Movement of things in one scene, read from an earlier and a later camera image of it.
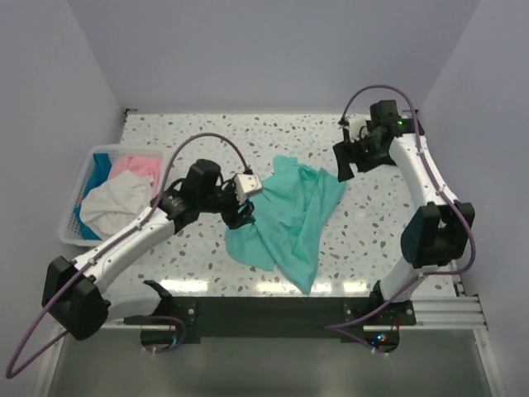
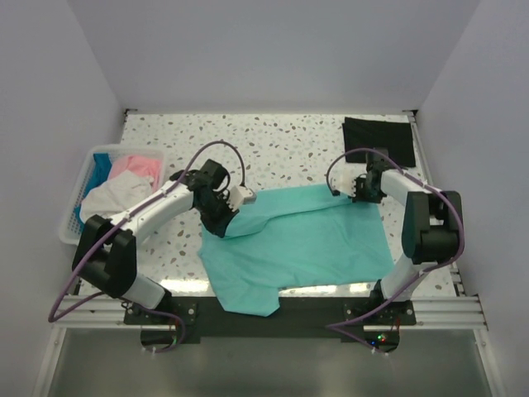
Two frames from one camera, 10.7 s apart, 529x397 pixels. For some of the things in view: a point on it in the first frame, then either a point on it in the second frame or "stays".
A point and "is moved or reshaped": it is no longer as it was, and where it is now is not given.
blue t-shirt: [102, 168] stays
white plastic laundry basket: [71, 231] stays
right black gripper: [345, 150] -> [377, 199]
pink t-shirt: [149, 167] stays
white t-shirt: [113, 204] stays
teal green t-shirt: [289, 213] is moved or reshaped
